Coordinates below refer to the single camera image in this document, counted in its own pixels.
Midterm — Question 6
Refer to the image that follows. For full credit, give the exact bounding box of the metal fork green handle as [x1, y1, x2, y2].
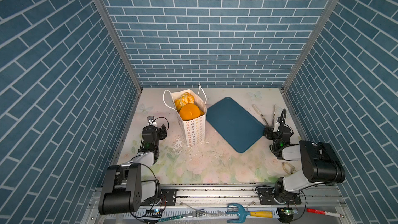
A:
[158, 209, 206, 223]

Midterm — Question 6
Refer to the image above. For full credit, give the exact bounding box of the teal yellow garden fork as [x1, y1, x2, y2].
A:
[226, 203, 274, 224]

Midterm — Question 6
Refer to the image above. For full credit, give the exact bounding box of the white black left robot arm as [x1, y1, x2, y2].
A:
[98, 125, 168, 215]

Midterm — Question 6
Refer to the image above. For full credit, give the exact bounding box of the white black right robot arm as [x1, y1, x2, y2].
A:
[255, 126, 346, 205]

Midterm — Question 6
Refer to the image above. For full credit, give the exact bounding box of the aluminium corner post left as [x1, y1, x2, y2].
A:
[80, 0, 143, 89]

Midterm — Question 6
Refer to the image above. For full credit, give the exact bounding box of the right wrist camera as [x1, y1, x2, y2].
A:
[273, 118, 280, 133]

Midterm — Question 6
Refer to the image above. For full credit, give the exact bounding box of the aluminium corner post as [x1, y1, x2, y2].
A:
[281, 0, 355, 91]
[80, 0, 143, 89]

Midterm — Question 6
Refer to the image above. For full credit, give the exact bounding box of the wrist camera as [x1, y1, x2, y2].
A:
[147, 116, 157, 127]
[273, 118, 280, 133]

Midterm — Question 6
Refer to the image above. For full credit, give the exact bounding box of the small orange bread wedge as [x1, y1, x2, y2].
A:
[174, 99, 182, 112]

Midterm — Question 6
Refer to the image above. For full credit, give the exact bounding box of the dark teal tray mat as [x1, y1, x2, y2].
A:
[206, 97, 265, 153]

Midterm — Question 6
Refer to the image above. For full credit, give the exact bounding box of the red white marker pen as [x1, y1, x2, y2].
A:
[306, 208, 344, 218]

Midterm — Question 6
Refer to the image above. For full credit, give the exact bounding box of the black corrugated cable hose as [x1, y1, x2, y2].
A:
[270, 108, 299, 156]

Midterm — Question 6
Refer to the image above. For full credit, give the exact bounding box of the white paper bag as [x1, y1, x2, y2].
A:
[163, 85, 207, 147]

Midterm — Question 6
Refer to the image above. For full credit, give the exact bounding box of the knotted yellow bread roll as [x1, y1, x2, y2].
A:
[179, 92, 195, 106]

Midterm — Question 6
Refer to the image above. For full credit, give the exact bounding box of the beige rubber band loop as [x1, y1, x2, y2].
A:
[282, 162, 296, 175]

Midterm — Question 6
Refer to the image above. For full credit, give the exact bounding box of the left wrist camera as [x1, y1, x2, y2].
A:
[147, 116, 157, 127]

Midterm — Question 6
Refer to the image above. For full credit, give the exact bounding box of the aluminium corner post right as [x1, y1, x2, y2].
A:
[281, 0, 355, 91]

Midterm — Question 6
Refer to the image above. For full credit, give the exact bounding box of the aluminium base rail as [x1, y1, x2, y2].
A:
[90, 183, 343, 207]

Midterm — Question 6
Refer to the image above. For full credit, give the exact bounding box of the large round orange cake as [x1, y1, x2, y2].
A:
[179, 104, 204, 121]

